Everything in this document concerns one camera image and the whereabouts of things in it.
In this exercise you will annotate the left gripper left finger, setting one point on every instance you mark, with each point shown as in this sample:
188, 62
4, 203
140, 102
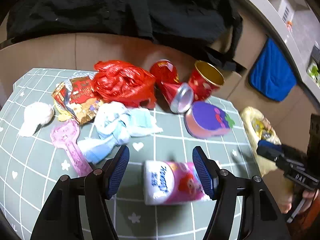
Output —
104, 182

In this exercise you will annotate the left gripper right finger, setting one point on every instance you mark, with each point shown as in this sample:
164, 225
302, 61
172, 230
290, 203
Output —
218, 184

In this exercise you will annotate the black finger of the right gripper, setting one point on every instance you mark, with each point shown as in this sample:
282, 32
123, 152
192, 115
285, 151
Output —
270, 151

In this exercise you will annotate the pink tissue pack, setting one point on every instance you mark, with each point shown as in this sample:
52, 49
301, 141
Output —
171, 183

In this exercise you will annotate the crushed red can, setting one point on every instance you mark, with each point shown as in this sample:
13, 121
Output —
178, 96

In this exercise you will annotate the red paper cup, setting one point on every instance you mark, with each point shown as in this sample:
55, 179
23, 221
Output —
204, 80

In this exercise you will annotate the yellow trash bag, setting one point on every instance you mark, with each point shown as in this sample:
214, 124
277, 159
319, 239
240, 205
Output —
258, 128

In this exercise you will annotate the grey kitchen countertop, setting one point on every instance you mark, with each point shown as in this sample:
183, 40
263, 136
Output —
280, 33

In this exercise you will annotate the operator hand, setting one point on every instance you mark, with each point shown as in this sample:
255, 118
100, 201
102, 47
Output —
310, 195

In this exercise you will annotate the pink plastic spoon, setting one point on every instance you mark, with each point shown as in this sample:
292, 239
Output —
65, 136

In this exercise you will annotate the blue towel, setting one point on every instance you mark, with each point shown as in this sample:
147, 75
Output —
271, 75

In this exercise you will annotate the red foil snack bag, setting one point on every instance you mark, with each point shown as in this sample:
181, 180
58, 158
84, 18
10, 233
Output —
75, 97

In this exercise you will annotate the green plant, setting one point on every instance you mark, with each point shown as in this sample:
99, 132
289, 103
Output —
313, 72

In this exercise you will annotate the white crumpled tissue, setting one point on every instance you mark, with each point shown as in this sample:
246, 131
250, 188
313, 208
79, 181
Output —
35, 115

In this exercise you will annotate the red plastic bag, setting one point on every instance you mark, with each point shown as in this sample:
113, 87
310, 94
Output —
123, 82

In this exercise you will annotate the orange patterned bottle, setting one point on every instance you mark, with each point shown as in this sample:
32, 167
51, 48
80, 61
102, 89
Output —
289, 26

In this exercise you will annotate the white appliance on counter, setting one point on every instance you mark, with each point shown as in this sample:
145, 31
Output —
285, 9

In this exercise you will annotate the black cloth bag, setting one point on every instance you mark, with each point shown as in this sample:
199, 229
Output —
207, 30

